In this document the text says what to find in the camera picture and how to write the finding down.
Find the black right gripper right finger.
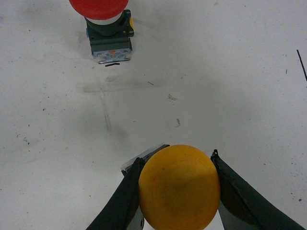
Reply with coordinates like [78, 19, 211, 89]
[211, 149, 304, 230]

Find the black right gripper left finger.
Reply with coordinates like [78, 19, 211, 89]
[87, 158, 144, 230]

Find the yellow push button switch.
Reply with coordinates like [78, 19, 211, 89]
[138, 145, 221, 230]

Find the thin black wire piece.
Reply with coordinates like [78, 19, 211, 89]
[296, 49, 307, 82]

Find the red push button switch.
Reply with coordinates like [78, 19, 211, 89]
[69, 0, 134, 64]

